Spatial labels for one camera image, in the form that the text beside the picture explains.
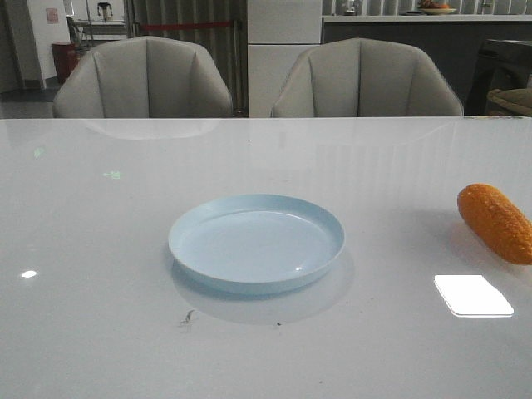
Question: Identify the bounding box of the light blue plate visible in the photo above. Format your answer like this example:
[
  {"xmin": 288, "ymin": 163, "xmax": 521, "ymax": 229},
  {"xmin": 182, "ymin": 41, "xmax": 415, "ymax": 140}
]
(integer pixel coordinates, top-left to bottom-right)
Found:
[{"xmin": 168, "ymin": 194, "xmax": 345, "ymax": 296}]

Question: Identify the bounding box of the orange corn cob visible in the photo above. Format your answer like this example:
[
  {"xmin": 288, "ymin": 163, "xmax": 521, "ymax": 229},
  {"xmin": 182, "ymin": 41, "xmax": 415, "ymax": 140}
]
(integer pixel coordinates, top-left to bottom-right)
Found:
[{"xmin": 457, "ymin": 184, "xmax": 531, "ymax": 265}]

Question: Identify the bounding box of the grey upholstered chair right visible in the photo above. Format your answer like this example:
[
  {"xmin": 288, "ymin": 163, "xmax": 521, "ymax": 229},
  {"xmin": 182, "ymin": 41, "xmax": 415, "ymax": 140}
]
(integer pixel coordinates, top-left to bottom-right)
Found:
[{"xmin": 271, "ymin": 38, "xmax": 463, "ymax": 118}]

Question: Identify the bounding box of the grey upholstered chair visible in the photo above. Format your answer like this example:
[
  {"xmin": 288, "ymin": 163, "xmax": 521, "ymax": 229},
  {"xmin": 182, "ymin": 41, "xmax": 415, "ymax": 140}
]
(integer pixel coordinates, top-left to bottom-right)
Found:
[
  {"xmin": 52, "ymin": 36, "xmax": 233, "ymax": 119},
  {"xmin": 271, "ymin": 38, "xmax": 463, "ymax": 118}
]

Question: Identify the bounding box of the white cabinet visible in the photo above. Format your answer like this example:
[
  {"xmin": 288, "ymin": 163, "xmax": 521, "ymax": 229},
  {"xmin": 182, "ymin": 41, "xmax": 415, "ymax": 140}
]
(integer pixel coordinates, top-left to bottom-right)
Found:
[{"xmin": 247, "ymin": 0, "xmax": 323, "ymax": 118}]

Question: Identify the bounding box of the grey upholstered chair left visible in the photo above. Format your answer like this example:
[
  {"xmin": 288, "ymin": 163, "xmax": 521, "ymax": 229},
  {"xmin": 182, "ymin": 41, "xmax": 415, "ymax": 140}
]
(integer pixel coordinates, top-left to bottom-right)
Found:
[{"xmin": 52, "ymin": 36, "xmax": 233, "ymax": 119}]

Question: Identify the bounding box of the red barrier tape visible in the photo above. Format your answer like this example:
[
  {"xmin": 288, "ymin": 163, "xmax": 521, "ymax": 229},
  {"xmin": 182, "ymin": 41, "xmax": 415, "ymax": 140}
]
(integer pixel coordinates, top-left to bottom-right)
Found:
[{"xmin": 140, "ymin": 20, "xmax": 234, "ymax": 31}]

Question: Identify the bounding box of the dark cabinet counter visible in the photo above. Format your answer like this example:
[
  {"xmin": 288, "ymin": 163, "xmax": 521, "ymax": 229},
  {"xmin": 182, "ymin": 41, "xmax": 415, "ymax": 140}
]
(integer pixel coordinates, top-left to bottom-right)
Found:
[{"xmin": 321, "ymin": 14, "xmax": 532, "ymax": 116}]

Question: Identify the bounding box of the red bin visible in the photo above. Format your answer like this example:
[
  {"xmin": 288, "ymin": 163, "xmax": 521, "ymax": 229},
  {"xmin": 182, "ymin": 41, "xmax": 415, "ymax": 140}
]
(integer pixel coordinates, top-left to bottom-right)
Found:
[{"xmin": 52, "ymin": 42, "xmax": 78, "ymax": 84}]

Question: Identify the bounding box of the fruit bowl on counter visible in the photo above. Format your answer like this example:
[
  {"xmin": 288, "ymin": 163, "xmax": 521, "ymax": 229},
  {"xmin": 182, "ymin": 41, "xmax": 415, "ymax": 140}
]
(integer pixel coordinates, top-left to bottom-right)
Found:
[{"xmin": 417, "ymin": 0, "xmax": 456, "ymax": 16}]

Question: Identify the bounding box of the olive cushion seat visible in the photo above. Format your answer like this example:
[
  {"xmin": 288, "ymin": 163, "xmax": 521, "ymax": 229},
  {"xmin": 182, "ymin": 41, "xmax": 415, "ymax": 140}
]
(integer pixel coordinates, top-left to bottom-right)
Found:
[{"xmin": 486, "ymin": 88, "xmax": 531, "ymax": 116}]

